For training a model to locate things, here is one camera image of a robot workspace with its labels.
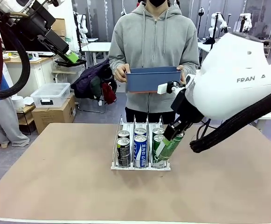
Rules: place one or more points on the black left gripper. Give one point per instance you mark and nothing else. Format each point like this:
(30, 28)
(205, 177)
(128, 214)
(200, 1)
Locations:
(38, 19)

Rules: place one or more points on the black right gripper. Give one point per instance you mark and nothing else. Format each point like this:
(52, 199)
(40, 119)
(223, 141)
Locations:
(186, 107)

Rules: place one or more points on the green Chilsung cider can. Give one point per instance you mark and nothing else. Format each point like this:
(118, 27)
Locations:
(155, 147)
(158, 130)
(170, 150)

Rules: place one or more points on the blue plastic bin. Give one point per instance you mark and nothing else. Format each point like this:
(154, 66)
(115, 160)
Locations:
(152, 81)

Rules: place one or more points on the person's left forearm gray sleeve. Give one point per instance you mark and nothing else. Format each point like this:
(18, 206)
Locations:
(192, 63)

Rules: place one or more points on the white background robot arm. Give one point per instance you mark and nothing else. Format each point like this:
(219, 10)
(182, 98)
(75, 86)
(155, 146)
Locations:
(248, 23)
(83, 25)
(222, 21)

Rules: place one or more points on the person's right forearm gray sleeve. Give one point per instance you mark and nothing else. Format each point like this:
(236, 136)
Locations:
(114, 60)

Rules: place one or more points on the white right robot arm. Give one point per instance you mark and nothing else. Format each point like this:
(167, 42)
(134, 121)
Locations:
(231, 70)

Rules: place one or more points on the person's left hand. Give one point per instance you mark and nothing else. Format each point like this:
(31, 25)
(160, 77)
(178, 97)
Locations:
(183, 78)

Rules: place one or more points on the person's right hand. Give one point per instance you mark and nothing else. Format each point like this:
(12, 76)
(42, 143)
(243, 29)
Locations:
(121, 73)

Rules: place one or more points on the white keyboard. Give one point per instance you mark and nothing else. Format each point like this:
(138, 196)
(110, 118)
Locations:
(45, 54)

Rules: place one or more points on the flat cardboard box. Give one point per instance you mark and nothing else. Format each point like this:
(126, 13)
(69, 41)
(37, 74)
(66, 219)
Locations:
(58, 26)

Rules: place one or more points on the black flat tray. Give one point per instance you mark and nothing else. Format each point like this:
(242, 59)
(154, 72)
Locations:
(70, 63)

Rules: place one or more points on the wood top white desk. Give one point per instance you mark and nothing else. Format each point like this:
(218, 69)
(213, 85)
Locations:
(39, 67)

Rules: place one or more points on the small white side table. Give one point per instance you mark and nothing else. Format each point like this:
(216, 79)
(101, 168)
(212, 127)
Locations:
(65, 72)

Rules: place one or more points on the blue Pocari Sweat can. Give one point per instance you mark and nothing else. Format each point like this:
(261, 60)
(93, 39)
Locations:
(140, 131)
(140, 151)

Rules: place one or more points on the purple jacket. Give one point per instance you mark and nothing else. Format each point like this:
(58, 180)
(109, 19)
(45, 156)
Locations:
(86, 81)

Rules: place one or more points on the clear plastic storage box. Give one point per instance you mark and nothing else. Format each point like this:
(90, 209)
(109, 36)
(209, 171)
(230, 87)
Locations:
(50, 98)

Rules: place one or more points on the clear acrylic can rack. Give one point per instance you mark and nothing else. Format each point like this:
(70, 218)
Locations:
(141, 168)

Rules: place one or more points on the black Pepsi can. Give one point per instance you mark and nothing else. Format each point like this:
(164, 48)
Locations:
(123, 134)
(123, 154)

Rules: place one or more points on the white paper roll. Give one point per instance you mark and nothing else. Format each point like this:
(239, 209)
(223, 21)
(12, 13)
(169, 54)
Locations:
(18, 102)

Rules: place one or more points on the dark red garment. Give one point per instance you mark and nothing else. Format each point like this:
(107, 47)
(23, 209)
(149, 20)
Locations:
(108, 93)

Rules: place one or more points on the large cardboard box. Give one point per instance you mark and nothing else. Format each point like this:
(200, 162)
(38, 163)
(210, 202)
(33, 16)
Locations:
(53, 119)

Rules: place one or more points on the person in grey hoodie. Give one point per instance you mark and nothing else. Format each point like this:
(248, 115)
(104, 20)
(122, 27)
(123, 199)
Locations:
(154, 46)

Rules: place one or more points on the black face mask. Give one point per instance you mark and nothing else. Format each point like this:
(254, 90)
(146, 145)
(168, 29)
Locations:
(156, 2)

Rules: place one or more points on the wooden shelf rack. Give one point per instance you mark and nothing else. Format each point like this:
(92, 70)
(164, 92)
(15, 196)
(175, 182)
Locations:
(267, 46)

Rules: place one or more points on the black lamp stand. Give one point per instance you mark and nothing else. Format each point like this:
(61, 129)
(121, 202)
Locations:
(201, 10)

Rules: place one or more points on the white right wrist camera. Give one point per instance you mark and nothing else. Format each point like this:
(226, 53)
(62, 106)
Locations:
(163, 88)

